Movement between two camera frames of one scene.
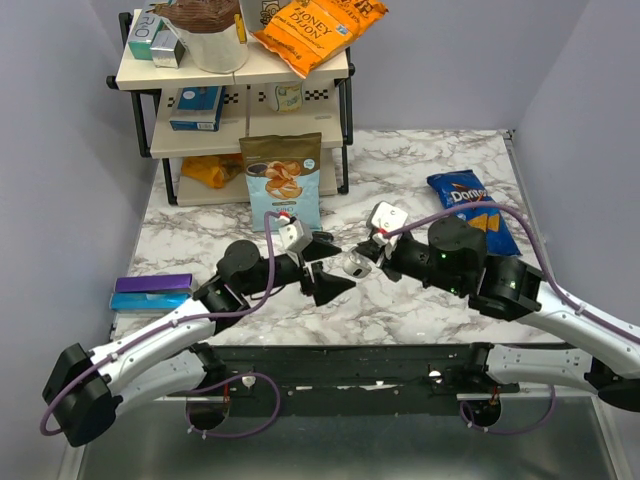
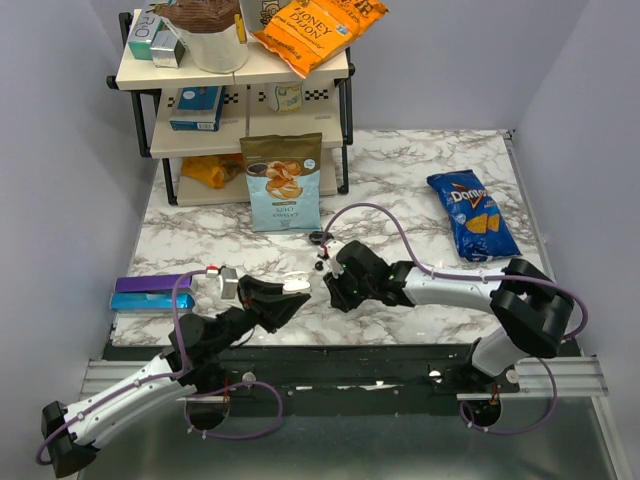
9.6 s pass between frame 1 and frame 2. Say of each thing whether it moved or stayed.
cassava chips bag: stayed
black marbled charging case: stayed
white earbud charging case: moved
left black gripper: moved
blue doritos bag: stayed
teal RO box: stayed
